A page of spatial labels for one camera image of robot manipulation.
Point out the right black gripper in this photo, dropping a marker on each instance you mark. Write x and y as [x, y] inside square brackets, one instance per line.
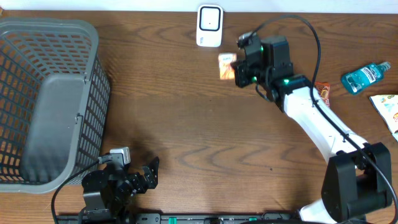
[240, 76]

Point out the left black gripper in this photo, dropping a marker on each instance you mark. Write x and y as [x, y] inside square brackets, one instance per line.
[150, 179]

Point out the small orange box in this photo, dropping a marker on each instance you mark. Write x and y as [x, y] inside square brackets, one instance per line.
[226, 70]

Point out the red-brown snack bar wrapper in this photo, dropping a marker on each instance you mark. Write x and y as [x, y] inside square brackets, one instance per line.
[323, 89]

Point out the blue mouthwash bottle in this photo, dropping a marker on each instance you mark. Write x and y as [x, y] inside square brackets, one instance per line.
[357, 81]

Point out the yellow snack bag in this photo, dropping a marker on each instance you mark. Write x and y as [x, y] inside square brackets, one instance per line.
[386, 106]

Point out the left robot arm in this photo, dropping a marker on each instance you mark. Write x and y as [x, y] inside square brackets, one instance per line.
[107, 192]

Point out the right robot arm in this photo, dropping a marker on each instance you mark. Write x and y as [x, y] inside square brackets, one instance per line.
[358, 174]

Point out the white barcode scanner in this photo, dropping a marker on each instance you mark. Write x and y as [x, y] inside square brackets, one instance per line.
[209, 25]

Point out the grey plastic shopping basket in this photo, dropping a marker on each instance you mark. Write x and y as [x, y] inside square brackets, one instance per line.
[54, 101]

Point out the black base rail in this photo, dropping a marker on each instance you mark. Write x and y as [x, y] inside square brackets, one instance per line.
[156, 218]

